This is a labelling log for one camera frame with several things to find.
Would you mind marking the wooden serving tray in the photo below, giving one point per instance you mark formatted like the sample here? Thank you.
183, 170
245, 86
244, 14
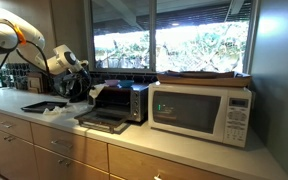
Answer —
200, 80

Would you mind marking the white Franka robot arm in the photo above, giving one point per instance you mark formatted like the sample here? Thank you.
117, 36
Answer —
34, 33

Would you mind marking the white microwave oven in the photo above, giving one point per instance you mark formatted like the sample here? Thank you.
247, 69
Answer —
234, 116

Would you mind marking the black coffee maker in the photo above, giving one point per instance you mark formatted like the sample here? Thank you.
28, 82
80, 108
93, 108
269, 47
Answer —
61, 87

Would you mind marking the silver black toaster oven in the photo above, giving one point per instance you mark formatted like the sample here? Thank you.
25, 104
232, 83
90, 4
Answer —
137, 100

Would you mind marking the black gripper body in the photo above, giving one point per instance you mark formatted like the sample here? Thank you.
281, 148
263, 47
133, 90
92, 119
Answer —
85, 73

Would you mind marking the glass toaster oven door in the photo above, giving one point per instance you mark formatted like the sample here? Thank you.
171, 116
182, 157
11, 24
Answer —
100, 120

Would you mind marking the blue plastic bowl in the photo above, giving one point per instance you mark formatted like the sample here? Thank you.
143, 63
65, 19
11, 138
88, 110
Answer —
126, 83

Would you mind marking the wooden drawer cabinet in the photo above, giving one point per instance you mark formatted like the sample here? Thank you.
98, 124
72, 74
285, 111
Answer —
84, 153

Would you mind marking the stainless steel kettle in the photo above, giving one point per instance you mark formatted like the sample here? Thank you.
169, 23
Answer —
77, 95

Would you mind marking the white napkin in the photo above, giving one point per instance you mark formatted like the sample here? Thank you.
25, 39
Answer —
96, 90

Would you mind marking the grey framed window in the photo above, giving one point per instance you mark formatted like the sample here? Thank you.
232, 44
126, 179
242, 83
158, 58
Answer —
153, 33

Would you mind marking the small wooden box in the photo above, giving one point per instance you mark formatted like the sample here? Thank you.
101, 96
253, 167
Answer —
35, 83

